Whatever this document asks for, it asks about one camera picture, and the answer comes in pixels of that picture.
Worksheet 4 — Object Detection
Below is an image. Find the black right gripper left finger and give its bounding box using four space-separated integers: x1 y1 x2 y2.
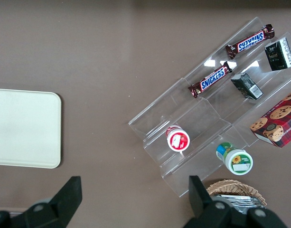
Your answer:
0 176 83 228

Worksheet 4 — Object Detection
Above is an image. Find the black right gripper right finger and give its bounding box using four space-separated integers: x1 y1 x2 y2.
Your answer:
184 175 288 228

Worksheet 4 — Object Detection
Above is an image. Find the woven wicker basket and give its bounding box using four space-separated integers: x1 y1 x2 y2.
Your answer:
206 179 267 207

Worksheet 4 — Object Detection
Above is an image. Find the foil wrapped sandwich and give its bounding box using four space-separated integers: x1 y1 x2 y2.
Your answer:
213 194 263 214

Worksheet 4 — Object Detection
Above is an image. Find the cream plastic tray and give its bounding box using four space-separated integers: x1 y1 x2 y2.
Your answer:
0 88 62 170

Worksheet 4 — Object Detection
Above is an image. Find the green lidded sunflower cup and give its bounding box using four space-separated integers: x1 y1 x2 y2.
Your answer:
216 142 253 176

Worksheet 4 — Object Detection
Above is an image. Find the red lidded yogurt cup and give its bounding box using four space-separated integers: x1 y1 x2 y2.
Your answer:
166 125 190 152

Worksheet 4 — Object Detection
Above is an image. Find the clear acrylic tiered shelf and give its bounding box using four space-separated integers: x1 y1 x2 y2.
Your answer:
128 16 291 198

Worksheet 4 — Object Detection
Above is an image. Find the red plaid cookie box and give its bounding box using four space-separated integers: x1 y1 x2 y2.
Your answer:
250 87 291 148

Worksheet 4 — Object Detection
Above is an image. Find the Snickers chocolate bar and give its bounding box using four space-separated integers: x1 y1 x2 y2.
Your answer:
188 61 233 99
225 24 275 60

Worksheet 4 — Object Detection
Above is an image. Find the small dark green carton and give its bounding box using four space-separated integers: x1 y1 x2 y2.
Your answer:
230 73 264 100

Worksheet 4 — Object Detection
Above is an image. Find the large dark green carton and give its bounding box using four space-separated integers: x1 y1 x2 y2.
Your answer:
264 37 291 72

